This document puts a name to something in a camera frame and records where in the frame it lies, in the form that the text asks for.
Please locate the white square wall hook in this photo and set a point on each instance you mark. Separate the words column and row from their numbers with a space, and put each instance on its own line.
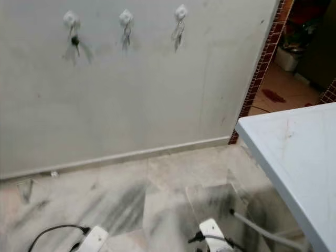
column 126, row 16
column 69, row 18
column 181, row 11

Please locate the dark cabinet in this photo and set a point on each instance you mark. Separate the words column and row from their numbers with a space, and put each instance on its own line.
column 317, row 52

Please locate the white plastic table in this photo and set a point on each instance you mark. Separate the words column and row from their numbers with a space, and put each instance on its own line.
column 294, row 152

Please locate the black head car key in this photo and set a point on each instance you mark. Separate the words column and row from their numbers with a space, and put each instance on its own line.
column 74, row 41

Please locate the brown brick tile wall edge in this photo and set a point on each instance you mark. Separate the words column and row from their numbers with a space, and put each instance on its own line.
column 262, row 68

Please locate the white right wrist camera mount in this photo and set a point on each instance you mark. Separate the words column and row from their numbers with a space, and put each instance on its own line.
column 212, row 234

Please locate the pale skirting board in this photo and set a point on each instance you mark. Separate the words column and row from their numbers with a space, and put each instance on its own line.
column 115, row 156

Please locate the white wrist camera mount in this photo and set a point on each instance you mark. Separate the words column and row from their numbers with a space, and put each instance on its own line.
column 212, row 234
column 94, row 239

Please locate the white bucket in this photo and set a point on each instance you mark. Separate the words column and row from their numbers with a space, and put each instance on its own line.
column 287, row 58

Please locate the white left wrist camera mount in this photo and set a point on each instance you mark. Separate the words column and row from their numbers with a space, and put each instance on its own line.
column 94, row 239

